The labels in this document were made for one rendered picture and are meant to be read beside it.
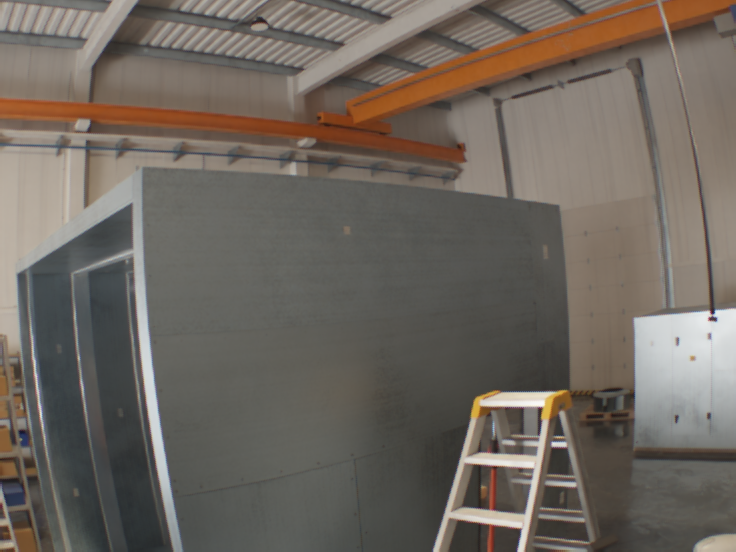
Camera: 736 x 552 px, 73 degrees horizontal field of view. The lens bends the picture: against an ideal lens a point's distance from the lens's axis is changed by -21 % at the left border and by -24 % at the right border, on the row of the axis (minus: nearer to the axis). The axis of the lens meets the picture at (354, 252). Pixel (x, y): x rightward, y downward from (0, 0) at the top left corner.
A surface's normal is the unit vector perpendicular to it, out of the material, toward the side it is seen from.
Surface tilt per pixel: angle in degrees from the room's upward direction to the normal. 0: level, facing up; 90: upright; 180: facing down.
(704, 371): 90
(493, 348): 90
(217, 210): 90
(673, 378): 90
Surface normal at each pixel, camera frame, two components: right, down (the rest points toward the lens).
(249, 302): 0.65, -0.11
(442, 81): -0.76, 0.00
